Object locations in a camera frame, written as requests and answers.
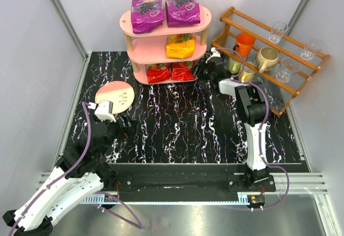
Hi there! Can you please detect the red candy bag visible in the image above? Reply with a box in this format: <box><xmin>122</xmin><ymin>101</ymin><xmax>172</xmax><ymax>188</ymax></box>
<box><xmin>146</xmin><ymin>63</ymin><xmax>171</xmax><ymax>84</ymax></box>
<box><xmin>170</xmin><ymin>61</ymin><xmax>197</xmax><ymax>81</ymax></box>

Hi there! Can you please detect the orange candy bag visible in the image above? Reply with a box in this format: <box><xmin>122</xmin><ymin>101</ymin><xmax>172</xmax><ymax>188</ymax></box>
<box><xmin>166</xmin><ymin>33</ymin><xmax>196</xmax><ymax>59</ymax></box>

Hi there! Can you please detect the purple candy bag front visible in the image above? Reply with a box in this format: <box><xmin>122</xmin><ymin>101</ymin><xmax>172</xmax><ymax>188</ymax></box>
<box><xmin>165</xmin><ymin>0</ymin><xmax>200</xmax><ymax>27</ymax></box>

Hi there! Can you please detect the purple candy bag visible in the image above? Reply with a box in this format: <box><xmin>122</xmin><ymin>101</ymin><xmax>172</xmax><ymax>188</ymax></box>
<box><xmin>131</xmin><ymin>0</ymin><xmax>165</xmax><ymax>34</ymax></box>
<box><xmin>165</xmin><ymin>0</ymin><xmax>200</xmax><ymax>27</ymax></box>

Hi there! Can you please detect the purple candy bag back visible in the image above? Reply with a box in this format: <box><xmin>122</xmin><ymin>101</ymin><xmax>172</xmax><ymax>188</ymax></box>
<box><xmin>131</xmin><ymin>0</ymin><xmax>165</xmax><ymax>34</ymax></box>

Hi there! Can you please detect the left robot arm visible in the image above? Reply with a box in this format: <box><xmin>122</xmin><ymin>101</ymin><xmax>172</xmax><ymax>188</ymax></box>
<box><xmin>3</xmin><ymin>116</ymin><xmax>138</xmax><ymax>235</ymax></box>

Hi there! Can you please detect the pink three-tier shelf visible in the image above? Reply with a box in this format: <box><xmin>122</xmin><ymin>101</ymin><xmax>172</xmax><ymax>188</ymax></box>
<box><xmin>119</xmin><ymin>5</ymin><xmax>212</xmax><ymax>84</ymax></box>

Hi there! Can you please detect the clear glass middle shelf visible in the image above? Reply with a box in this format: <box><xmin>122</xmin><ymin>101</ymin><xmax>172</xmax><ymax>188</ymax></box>
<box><xmin>276</xmin><ymin>58</ymin><xmax>301</xmax><ymax>83</ymax></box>

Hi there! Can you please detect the green-yellow mug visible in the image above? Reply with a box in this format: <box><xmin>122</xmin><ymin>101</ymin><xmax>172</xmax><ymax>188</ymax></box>
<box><xmin>227</xmin><ymin>58</ymin><xmax>242</xmax><ymax>75</ymax></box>

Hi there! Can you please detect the pink round plate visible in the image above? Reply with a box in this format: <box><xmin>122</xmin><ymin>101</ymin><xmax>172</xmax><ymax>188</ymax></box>
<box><xmin>95</xmin><ymin>81</ymin><xmax>135</xmax><ymax>115</ymax></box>

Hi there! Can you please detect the cream yellow mug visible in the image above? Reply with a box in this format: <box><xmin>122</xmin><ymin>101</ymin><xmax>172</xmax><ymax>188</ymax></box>
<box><xmin>239</xmin><ymin>70</ymin><xmax>256</xmax><ymax>82</ymax></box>

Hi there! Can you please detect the orange mug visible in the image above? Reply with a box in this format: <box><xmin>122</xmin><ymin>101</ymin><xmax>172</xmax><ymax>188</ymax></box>
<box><xmin>233</xmin><ymin>32</ymin><xmax>255</xmax><ymax>57</ymax></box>

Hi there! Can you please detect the beige round mug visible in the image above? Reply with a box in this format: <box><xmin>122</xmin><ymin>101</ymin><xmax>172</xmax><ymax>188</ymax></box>
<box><xmin>255</xmin><ymin>47</ymin><xmax>279</xmax><ymax>74</ymax></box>

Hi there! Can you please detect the wooden cup rack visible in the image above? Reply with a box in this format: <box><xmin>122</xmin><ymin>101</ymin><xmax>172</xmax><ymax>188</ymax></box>
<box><xmin>211</xmin><ymin>6</ymin><xmax>330</xmax><ymax>116</ymax></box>

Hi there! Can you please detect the clear glass top left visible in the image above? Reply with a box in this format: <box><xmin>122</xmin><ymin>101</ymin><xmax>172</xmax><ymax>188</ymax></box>
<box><xmin>268</xmin><ymin>22</ymin><xmax>289</xmax><ymax>44</ymax></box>

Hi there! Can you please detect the clear glass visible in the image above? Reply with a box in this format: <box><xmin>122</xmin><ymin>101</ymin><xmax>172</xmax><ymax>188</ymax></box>
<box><xmin>268</xmin><ymin>22</ymin><xmax>289</xmax><ymax>44</ymax></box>
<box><xmin>300</xmin><ymin>38</ymin><xmax>324</xmax><ymax>61</ymax></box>

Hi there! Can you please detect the clear glass top right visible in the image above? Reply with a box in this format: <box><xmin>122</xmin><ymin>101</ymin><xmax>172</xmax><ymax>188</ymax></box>
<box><xmin>300</xmin><ymin>38</ymin><xmax>324</xmax><ymax>61</ymax></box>

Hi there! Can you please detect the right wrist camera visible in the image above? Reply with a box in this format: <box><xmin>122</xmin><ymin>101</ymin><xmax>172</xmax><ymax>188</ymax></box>
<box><xmin>205</xmin><ymin>47</ymin><xmax>221</xmax><ymax>63</ymax></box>

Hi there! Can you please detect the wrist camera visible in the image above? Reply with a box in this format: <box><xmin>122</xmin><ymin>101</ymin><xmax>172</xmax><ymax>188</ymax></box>
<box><xmin>88</xmin><ymin>101</ymin><xmax>116</xmax><ymax>122</ymax></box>
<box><xmin>205</xmin><ymin>47</ymin><xmax>221</xmax><ymax>63</ymax></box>

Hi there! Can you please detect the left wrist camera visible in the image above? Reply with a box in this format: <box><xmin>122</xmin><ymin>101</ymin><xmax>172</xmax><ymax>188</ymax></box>
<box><xmin>88</xmin><ymin>101</ymin><xmax>116</xmax><ymax>122</ymax></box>

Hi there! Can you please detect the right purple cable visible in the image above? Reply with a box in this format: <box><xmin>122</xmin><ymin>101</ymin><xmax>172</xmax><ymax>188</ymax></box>
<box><xmin>214</xmin><ymin>47</ymin><xmax>290</xmax><ymax>211</ymax></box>

